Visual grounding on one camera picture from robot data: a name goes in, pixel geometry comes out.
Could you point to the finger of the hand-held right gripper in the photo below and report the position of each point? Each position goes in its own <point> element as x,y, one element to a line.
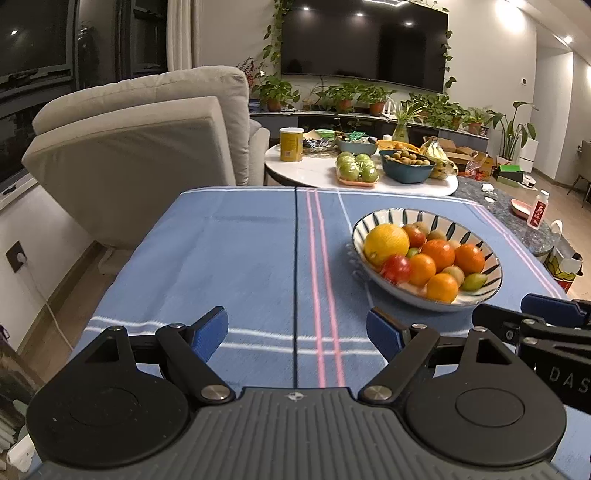
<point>549,308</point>
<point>498,318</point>

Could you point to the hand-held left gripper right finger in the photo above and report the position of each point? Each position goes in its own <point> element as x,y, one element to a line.
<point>385,333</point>

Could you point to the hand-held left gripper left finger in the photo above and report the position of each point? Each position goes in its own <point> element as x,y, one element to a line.
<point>210,332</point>

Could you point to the striped white bowl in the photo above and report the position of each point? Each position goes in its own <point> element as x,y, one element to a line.
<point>489,288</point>

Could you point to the orange mandarin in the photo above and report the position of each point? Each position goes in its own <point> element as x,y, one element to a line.
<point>422,270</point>
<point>437,254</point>
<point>442,288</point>
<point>469,259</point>

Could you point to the red tomato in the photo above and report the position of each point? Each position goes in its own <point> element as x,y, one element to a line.
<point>396,268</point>
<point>415,236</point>

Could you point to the large yellow grapefruit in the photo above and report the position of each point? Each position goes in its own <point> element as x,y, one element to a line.
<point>386,243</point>

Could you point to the white paper bag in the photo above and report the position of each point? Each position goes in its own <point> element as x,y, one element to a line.
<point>563,270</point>

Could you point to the blue striped tablecloth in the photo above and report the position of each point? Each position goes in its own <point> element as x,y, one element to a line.
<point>221,258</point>

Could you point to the dark marble table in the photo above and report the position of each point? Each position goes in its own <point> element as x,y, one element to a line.
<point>512,230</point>

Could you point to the red label bottle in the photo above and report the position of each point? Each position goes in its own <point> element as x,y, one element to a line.
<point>538,213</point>

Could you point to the pink plate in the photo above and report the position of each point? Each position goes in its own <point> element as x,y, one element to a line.
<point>521,208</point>

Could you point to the white tissue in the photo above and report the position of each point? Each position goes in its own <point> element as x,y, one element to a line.
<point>487,192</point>

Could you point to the green box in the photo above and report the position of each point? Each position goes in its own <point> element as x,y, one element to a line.
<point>510,174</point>

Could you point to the dark chair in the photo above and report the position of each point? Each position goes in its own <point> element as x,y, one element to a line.
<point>582,170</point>

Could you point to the orange tray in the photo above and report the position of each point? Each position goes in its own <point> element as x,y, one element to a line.
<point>355,184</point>

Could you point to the white air purifier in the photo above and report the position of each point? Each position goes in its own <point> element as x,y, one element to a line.
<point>526,152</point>

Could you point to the green apple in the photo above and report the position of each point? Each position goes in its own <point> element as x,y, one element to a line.
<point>369,174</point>
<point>363,158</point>
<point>346,160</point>
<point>349,173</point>

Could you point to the dark blue bowl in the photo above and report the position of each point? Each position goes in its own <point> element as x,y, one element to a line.
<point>406,174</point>

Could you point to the open cardboard box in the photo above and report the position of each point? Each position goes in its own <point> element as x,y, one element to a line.
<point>466,157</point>

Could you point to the bunch of bananas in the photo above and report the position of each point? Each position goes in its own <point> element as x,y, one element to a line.
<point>438,154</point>

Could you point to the pile of longans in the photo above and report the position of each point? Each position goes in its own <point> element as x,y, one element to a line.
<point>408,158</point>

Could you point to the tall leafy floor plant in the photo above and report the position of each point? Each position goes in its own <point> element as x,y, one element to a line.
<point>510,134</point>

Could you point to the round white table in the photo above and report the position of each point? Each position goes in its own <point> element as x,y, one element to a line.
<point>304,173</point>

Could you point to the orange fruit plate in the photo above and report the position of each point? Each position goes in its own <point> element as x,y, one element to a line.
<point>397,145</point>

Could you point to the teal bowl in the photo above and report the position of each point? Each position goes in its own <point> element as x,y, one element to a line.
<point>355,146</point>

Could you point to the potted green plant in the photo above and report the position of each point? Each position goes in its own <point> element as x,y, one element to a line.
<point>344,106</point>
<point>455,123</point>
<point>475,128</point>
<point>376,108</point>
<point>422,108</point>
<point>274,105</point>

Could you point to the beige armchair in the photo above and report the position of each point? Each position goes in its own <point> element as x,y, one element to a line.
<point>129,157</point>

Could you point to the dish of wrapped candies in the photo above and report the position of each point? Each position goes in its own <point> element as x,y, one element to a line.
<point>318,145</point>

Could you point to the glass vase with plant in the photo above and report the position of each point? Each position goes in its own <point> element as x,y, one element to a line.
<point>400,133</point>

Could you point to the yellow can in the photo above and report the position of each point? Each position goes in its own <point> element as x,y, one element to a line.
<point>291,145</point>

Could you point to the small green bowl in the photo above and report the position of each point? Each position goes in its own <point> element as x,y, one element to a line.
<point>325,134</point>

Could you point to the red berry plant pot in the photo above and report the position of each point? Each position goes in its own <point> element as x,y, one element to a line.
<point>249,69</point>

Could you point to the beige curtain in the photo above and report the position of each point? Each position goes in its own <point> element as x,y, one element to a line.
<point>182,32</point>

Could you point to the dark window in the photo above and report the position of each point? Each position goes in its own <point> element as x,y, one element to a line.
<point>37,41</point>

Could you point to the wall socket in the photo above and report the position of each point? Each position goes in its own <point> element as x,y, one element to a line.
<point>16,256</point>

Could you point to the black wall television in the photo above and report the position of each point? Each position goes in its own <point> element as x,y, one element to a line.
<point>364,41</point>

